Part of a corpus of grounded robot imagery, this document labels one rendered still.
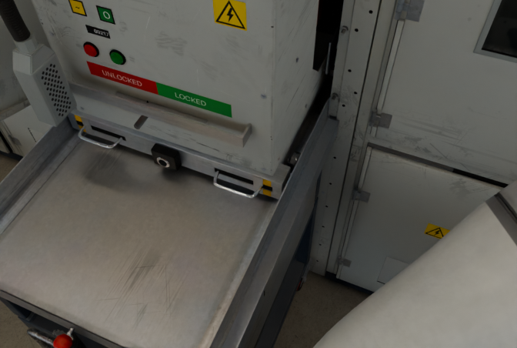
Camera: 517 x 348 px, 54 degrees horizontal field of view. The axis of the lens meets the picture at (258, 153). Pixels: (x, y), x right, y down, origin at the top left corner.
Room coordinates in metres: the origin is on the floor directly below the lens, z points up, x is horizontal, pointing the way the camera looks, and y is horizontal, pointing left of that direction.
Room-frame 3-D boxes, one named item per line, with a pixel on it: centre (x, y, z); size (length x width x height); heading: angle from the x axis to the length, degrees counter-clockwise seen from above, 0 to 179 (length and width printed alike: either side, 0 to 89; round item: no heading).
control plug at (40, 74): (0.74, 0.42, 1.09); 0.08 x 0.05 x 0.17; 156
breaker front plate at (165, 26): (0.72, 0.20, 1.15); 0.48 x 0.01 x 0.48; 66
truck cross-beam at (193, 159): (0.73, 0.19, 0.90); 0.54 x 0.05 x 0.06; 66
